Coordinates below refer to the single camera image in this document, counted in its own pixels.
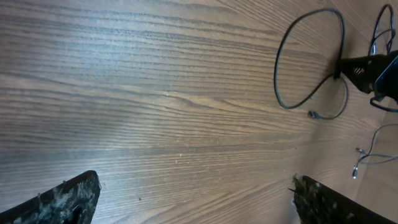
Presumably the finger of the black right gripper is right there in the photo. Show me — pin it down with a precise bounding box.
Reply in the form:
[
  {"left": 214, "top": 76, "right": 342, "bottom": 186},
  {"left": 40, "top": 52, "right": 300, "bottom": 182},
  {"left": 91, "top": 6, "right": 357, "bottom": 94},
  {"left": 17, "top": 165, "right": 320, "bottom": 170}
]
[{"left": 338, "top": 55, "right": 392, "bottom": 93}]

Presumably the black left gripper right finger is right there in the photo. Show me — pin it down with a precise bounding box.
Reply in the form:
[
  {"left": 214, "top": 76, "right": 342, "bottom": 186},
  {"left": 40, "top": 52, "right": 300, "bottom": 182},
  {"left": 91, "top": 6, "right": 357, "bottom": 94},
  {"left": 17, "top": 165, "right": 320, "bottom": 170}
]
[{"left": 292, "top": 175, "right": 396, "bottom": 224}]

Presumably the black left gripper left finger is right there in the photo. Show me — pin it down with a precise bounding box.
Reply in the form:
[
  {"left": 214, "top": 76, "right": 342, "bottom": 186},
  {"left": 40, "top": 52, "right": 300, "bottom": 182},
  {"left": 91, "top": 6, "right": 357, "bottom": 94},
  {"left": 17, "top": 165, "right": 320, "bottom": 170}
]
[{"left": 1, "top": 170, "right": 101, "bottom": 224}]

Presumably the black thin looped cable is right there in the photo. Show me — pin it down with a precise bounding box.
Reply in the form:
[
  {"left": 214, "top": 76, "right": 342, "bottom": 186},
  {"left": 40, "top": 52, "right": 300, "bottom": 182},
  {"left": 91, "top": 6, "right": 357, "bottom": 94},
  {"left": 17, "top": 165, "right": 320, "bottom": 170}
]
[{"left": 368, "top": 3, "right": 397, "bottom": 57}]

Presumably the black USB cable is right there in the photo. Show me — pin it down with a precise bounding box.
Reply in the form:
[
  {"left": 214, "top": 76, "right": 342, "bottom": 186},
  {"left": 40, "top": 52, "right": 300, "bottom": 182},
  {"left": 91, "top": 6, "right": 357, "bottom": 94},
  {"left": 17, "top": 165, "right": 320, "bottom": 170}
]
[{"left": 273, "top": 7, "right": 349, "bottom": 121}]

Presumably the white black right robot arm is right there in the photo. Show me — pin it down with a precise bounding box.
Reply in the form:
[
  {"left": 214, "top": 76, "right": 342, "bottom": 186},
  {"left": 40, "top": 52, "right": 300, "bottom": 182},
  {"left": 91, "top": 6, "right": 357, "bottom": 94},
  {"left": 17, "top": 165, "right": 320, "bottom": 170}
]
[{"left": 339, "top": 50, "right": 397, "bottom": 113}]

